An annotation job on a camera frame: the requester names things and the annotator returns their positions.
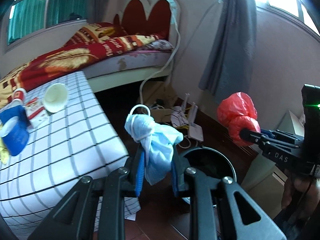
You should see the bright window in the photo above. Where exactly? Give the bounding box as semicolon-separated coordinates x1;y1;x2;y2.
269;0;320;37

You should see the cardboard box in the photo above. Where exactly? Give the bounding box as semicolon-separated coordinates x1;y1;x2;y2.
142;80;178;123

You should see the blue face mask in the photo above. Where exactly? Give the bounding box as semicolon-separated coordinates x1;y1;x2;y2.
124;104;184;186

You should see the window with green curtain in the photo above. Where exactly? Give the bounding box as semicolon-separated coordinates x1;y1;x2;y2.
7;0;88;46

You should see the white paper cup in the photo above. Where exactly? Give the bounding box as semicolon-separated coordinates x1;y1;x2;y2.
42;83;69;113

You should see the grey curtain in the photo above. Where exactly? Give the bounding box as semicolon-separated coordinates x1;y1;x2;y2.
199;0;258;98

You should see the red and white cup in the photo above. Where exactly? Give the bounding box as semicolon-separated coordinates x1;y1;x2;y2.
12;88;27;106

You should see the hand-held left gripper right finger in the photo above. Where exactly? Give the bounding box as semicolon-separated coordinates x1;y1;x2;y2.
171;152;288;240

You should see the blue towel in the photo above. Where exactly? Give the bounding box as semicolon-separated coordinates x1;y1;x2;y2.
0;104;30;157

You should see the red plastic bag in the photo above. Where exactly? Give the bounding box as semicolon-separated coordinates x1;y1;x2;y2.
217;92;261;147

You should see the white grid tablecloth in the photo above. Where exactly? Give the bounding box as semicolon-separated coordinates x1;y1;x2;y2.
0;71;130;227

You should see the bed with red blanket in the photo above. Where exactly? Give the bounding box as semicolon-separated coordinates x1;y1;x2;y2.
0;22;173;107

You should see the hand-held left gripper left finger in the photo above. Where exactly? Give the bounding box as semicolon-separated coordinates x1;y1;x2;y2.
27;142;146;240

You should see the person's right hand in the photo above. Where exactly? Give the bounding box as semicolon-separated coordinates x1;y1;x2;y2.
281;172;320;219

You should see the black round trash bin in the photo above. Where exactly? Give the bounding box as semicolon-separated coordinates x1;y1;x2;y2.
175;147;237;203

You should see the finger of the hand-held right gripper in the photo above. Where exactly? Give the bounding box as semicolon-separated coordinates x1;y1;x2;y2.
240;127;277;156
260;129;302;144

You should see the white flat router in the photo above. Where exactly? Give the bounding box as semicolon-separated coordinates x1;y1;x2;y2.
186;124;204;142

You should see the red and white headboard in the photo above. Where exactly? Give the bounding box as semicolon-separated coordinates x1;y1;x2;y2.
113;0;181;42

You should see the white router with antennas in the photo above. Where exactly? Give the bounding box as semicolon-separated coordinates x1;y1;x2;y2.
171;93;199;128

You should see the white cabinet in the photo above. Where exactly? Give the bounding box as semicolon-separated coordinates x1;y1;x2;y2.
242;110;308;199

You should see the yellow cable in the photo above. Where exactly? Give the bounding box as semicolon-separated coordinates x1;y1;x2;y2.
179;105;194;132

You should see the bed with white frame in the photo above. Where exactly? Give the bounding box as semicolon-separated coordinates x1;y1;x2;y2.
82;47;177;94

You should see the thick white cable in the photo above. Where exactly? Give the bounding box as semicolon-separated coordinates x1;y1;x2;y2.
139;17;181;105

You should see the red and white small box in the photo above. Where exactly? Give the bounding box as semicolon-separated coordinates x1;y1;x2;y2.
24;99;50;128

